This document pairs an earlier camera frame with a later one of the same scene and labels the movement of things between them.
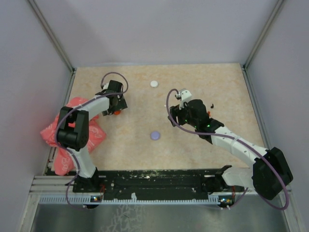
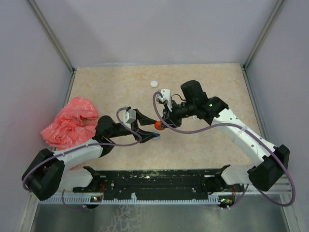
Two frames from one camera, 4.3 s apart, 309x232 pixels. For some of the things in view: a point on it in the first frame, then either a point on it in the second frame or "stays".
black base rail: [151, 184] stays
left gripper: [121, 105] -> [145, 135]
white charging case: [154, 83] stays
